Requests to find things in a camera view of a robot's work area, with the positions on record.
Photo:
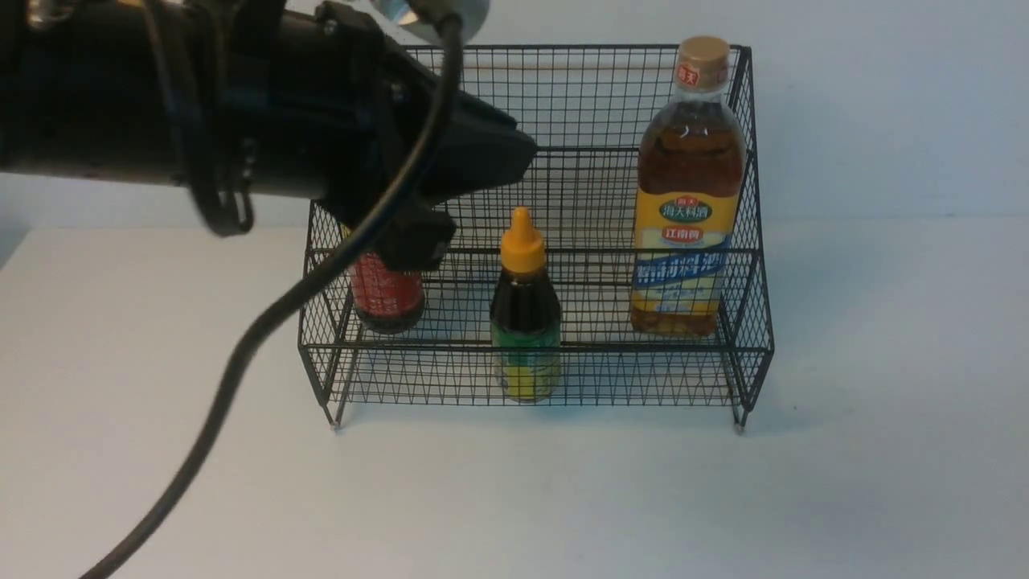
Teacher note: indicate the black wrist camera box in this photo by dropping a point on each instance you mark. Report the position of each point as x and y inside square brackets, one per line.
[417, 239]

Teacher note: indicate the amber cooking wine bottle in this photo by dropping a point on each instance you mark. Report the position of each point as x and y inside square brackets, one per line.
[691, 162]

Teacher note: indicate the black wire mesh shelf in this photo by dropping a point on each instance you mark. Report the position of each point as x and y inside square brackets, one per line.
[587, 106]

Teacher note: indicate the small yellow-capped sauce bottle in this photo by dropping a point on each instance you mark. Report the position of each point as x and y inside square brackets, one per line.
[525, 315]

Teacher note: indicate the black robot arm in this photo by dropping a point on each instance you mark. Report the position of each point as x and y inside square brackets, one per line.
[222, 100]

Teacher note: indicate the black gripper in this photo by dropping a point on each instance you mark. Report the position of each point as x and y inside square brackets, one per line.
[336, 105]

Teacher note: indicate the dark soy sauce bottle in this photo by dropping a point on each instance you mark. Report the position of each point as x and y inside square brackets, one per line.
[387, 302]

